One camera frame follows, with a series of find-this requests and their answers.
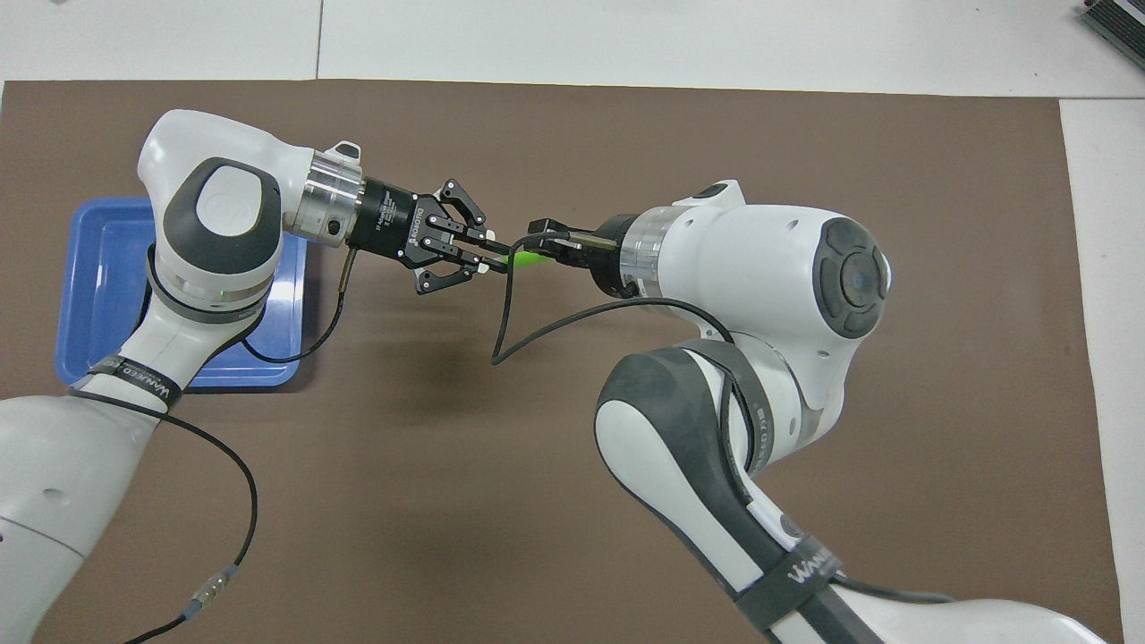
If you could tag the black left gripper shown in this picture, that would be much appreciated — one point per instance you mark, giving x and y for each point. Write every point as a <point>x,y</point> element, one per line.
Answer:
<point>389,224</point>

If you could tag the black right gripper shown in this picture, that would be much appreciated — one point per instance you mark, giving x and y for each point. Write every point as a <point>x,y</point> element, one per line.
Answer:
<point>608,250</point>

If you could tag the green pen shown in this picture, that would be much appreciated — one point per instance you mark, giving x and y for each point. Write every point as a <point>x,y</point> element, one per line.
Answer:
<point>528,259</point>

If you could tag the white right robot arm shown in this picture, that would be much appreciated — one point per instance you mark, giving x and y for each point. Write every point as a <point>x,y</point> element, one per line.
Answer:
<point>760,268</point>

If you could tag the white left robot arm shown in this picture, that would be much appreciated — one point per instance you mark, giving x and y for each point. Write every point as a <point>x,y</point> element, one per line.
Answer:
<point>224,224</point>

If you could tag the brown table mat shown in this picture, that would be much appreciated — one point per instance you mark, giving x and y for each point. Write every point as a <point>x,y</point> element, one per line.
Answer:
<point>447,447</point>

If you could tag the blue plastic tray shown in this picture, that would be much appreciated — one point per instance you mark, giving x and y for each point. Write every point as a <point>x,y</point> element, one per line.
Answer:
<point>98,286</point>

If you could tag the grey ribbed device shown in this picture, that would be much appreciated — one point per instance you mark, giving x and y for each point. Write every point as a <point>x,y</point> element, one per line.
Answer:
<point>1118,22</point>

